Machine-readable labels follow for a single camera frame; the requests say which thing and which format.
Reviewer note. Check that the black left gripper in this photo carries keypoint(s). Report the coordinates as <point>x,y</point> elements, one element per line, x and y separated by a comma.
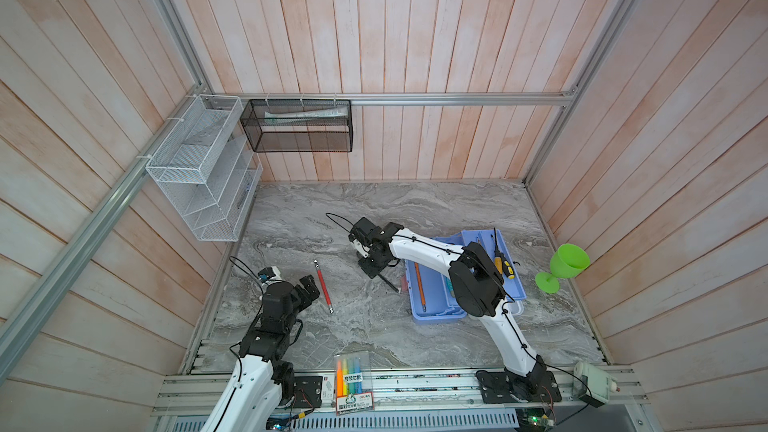
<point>310,288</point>

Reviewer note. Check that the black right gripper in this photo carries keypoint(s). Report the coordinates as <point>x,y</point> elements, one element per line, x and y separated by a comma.
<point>369,271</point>

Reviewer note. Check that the red handled hex key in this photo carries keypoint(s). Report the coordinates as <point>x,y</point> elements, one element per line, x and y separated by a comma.
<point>323,286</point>

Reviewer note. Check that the orange handled screwdriver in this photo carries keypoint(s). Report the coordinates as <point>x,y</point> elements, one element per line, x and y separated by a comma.
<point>420,287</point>

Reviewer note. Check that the teal utility knife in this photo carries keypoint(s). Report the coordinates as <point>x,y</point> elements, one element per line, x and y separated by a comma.
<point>449,293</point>

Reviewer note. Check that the yellow black handled screwdriver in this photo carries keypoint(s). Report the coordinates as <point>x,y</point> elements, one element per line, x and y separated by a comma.
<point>503,265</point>

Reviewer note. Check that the white toolbox lid pink handle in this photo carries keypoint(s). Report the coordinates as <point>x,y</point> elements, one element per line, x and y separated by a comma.
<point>593,385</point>

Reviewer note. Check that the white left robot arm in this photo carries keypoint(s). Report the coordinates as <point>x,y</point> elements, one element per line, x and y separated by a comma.
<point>262,380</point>

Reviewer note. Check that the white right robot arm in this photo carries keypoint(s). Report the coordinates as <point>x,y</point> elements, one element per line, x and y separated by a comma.
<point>526,377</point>

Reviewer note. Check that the highlighter marker pack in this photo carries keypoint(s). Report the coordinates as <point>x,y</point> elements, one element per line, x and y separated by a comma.
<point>353,383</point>

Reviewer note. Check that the blue toolbox base tray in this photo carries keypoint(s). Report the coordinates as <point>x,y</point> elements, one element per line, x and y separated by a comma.
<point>467,259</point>

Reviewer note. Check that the green plastic goblet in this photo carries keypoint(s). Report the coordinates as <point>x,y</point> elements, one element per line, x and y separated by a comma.
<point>567,262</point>

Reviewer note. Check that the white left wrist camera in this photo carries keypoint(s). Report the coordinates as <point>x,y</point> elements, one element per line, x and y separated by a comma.
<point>269,275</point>

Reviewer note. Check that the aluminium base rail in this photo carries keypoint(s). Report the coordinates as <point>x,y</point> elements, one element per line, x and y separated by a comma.
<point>403,399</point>

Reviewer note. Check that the horizontal aluminium wall rail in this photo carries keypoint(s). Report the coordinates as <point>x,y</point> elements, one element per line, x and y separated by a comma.
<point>426,99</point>

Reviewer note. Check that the black wire mesh basket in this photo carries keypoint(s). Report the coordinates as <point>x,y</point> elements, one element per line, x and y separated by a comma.
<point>298,125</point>

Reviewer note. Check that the white wire mesh shelf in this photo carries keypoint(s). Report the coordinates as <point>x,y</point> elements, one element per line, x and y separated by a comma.
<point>206,171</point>

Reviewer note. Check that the left aluminium frame rail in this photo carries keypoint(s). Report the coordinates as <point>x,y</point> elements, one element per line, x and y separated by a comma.
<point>38,305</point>

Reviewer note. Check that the right aluminium frame post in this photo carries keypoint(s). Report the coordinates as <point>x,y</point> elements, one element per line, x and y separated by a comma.
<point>614,25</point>

